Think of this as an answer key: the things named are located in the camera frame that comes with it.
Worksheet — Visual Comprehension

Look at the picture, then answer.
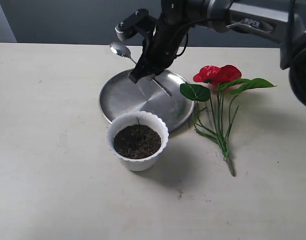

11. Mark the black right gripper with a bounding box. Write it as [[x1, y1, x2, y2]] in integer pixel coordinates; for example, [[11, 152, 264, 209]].
[[128, 14, 188, 84]]

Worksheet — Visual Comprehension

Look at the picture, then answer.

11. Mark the small silver metal spoon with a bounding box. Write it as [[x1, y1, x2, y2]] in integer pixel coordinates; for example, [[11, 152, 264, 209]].
[[109, 41, 172, 97]]

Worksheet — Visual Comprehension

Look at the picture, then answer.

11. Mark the red artificial flower with leaves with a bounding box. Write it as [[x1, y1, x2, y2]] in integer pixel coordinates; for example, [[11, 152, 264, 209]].
[[179, 64, 275, 177]]

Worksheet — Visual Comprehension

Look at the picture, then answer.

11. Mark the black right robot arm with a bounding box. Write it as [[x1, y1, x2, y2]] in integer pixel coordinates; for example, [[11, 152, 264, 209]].
[[129, 0, 306, 106]]

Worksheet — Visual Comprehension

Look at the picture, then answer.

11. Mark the white scalloped flower pot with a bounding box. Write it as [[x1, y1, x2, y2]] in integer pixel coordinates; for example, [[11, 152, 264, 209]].
[[106, 111, 169, 172]]

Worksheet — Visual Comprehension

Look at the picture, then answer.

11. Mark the dark soil in pot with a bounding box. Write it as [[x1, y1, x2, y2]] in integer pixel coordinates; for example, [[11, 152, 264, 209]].
[[113, 124, 162, 160]]

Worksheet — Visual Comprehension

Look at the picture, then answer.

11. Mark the round stainless steel plate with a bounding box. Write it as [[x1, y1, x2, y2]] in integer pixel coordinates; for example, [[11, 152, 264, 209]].
[[98, 69, 194, 132]]

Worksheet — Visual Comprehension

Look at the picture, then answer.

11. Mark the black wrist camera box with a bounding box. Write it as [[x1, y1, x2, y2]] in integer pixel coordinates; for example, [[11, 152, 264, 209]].
[[115, 8, 158, 42]]

